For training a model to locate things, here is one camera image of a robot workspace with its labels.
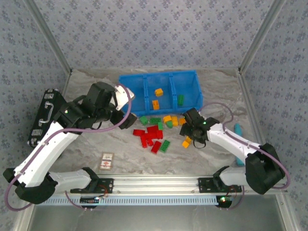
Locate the long red lego brick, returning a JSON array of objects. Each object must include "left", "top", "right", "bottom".
[{"left": 151, "top": 141, "right": 162, "bottom": 154}]

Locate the blue plastic bin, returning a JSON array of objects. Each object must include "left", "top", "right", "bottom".
[
  {"left": 119, "top": 74, "right": 148, "bottom": 116},
  {"left": 170, "top": 70, "right": 204, "bottom": 111},
  {"left": 143, "top": 73, "right": 174, "bottom": 114}
]

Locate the teal plastic tool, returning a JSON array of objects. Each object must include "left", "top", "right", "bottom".
[{"left": 233, "top": 123, "right": 245, "bottom": 167}]

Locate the printed flat tile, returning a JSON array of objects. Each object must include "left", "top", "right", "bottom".
[{"left": 99, "top": 152, "right": 115, "bottom": 171}]

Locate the small electronics board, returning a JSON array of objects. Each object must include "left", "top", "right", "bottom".
[
  {"left": 216, "top": 195, "right": 233, "bottom": 208},
  {"left": 80, "top": 196, "right": 101, "bottom": 209}
]

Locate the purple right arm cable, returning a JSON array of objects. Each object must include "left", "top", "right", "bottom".
[{"left": 198, "top": 102, "right": 291, "bottom": 210}]

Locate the black case with metal handle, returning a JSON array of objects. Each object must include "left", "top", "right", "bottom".
[{"left": 27, "top": 89, "right": 67, "bottom": 147}]

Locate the aluminium side frame rail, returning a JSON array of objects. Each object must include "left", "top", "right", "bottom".
[{"left": 237, "top": 69, "right": 289, "bottom": 193}]

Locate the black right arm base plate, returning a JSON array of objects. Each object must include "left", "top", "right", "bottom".
[{"left": 198, "top": 177, "right": 243, "bottom": 193}]

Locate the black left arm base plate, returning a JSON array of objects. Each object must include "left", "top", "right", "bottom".
[{"left": 69, "top": 177, "right": 114, "bottom": 194}]

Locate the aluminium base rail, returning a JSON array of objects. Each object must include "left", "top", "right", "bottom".
[{"left": 97, "top": 175, "right": 217, "bottom": 194}]

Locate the white slotted cable duct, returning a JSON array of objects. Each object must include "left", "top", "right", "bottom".
[{"left": 45, "top": 195, "right": 233, "bottom": 205}]

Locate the aluminium frame post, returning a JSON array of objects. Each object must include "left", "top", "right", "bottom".
[
  {"left": 238, "top": 0, "right": 288, "bottom": 72},
  {"left": 24, "top": 0, "right": 73, "bottom": 73}
]

